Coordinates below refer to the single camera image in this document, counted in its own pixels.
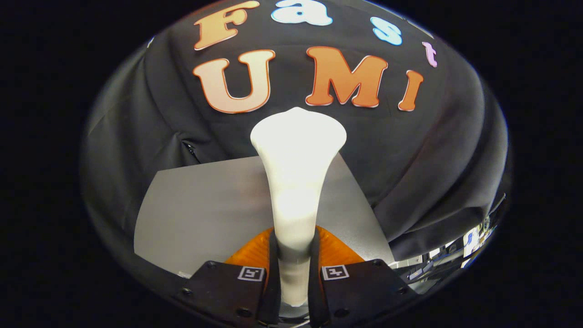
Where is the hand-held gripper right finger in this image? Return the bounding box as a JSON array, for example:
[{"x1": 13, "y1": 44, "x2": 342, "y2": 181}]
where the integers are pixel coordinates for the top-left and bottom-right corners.
[{"x1": 308, "y1": 226, "x2": 419, "y2": 328}]

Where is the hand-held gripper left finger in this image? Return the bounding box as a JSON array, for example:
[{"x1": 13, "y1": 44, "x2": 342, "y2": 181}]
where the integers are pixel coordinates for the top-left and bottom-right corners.
[{"x1": 172, "y1": 228, "x2": 283, "y2": 327}]

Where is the white garment steamer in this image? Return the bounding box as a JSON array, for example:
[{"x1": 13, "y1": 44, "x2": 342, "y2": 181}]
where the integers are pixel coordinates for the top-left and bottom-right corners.
[{"x1": 250, "y1": 107, "x2": 347, "y2": 307}]

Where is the grey drawer cabinet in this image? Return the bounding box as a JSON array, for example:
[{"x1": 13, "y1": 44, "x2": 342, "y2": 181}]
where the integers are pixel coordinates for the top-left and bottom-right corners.
[{"x1": 133, "y1": 153, "x2": 395, "y2": 278}]

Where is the black backdrop cloth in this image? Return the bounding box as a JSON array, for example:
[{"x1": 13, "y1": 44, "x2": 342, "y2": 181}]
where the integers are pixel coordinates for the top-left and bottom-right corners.
[{"x1": 80, "y1": 0, "x2": 510, "y2": 292}]

